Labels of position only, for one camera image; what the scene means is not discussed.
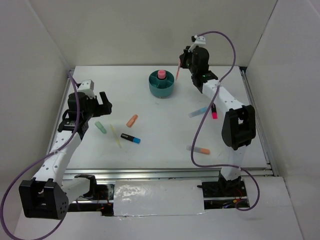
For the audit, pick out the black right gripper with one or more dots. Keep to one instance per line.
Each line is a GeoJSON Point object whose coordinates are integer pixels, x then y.
{"type": "Point", "coordinates": [184, 56]}

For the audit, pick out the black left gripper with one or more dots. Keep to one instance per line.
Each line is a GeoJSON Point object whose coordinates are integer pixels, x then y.
{"type": "Point", "coordinates": [103, 109]}

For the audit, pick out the thin orange pen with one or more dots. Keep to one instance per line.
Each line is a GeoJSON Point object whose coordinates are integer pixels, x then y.
{"type": "Point", "coordinates": [178, 70]}

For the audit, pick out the pink capped marker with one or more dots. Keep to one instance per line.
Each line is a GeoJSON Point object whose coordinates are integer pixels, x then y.
{"type": "Point", "coordinates": [161, 74]}

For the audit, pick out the thin yellow pen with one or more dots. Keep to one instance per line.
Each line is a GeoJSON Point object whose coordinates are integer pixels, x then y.
{"type": "Point", "coordinates": [115, 135]}

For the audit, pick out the grey orange highlighter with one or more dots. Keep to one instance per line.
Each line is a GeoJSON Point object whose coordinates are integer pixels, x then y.
{"type": "Point", "coordinates": [200, 150]}

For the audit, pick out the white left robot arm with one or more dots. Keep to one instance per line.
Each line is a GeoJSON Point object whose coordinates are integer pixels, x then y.
{"type": "Point", "coordinates": [45, 196]}

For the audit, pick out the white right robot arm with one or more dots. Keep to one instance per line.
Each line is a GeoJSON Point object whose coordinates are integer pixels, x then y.
{"type": "Point", "coordinates": [239, 123]}

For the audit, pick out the green highlighter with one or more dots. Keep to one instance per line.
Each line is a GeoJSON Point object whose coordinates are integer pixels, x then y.
{"type": "Point", "coordinates": [100, 127]}

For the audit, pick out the teal round organizer container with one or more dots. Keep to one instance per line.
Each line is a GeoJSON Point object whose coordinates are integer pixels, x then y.
{"type": "Point", "coordinates": [161, 88]}

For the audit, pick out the black blue highlighter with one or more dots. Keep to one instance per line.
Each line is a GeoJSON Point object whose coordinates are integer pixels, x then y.
{"type": "Point", "coordinates": [130, 138]}

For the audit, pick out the blue capped clear highlighter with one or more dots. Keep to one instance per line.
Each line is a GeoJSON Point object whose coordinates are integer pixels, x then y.
{"type": "Point", "coordinates": [197, 112]}

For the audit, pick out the black pink highlighter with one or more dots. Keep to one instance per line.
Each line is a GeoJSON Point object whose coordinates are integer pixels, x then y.
{"type": "Point", "coordinates": [214, 113]}

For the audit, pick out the white foil cover plate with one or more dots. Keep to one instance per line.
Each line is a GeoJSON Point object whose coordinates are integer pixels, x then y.
{"type": "Point", "coordinates": [158, 198]}

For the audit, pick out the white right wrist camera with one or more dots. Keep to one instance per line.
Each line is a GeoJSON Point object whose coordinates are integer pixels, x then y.
{"type": "Point", "coordinates": [197, 41]}

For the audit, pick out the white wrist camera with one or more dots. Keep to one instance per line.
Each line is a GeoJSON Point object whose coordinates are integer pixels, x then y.
{"type": "Point", "coordinates": [87, 87]}
{"type": "Point", "coordinates": [197, 41]}

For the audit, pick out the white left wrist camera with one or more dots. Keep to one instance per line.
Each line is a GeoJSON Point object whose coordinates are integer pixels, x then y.
{"type": "Point", "coordinates": [87, 87]}

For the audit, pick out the aluminium rail frame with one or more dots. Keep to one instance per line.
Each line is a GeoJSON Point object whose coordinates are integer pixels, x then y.
{"type": "Point", "coordinates": [163, 127]}

